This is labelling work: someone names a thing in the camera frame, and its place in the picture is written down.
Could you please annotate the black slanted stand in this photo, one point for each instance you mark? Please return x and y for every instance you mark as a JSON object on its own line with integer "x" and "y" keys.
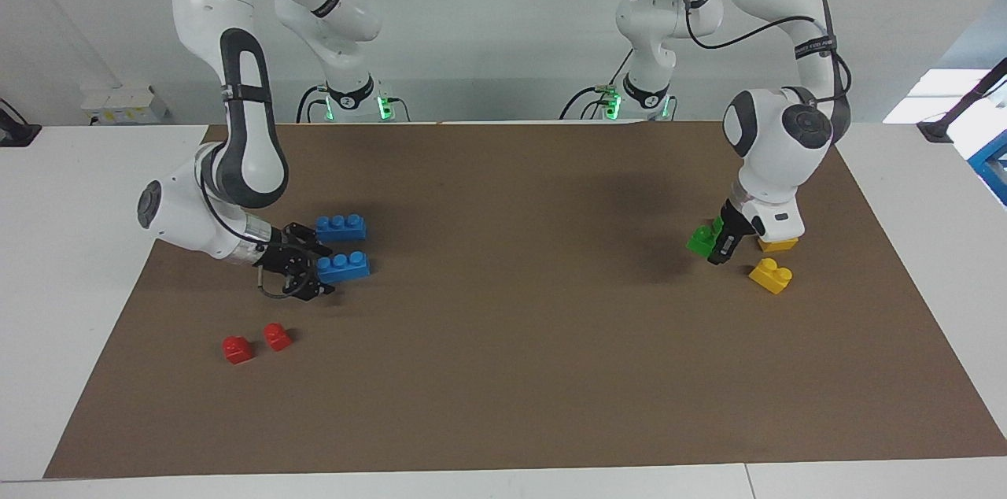
{"x": 956, "y": 109}

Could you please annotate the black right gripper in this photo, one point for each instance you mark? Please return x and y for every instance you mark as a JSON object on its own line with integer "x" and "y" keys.
{"x": 285, "y": 259}

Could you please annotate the blue crate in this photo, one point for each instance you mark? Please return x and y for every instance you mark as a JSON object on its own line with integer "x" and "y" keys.
{"x": 993, "y": 164}

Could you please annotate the blue three-stud toy brick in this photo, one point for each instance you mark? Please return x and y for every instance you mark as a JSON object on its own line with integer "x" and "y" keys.
{"x": 346, "y": 266}
{"x": 341, "y": 227}

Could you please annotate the brown table mat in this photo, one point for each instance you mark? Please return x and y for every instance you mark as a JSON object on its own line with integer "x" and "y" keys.
{"x": 511, "y": 341}

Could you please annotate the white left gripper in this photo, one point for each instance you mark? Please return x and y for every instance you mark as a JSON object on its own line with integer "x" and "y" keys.
{"x": 777, "y": 217}

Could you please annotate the red one-stud toy brick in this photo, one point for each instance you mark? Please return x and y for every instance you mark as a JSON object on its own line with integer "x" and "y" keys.
{"x": 276, "y": 337}
{"x": 237, "y": 350}

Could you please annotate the yellow two-stud toy brick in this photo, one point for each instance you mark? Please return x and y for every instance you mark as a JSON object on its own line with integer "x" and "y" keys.
{"x": 779, "y": 245}
{"x": 771, "y": 276}

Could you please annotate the black clamp mount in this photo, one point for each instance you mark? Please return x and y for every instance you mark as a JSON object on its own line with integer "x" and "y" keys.
{"x": 16, "y": 133}

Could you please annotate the white wall socket box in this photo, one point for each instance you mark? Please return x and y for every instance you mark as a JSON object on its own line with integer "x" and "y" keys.
{"x": 126, "y": 105}

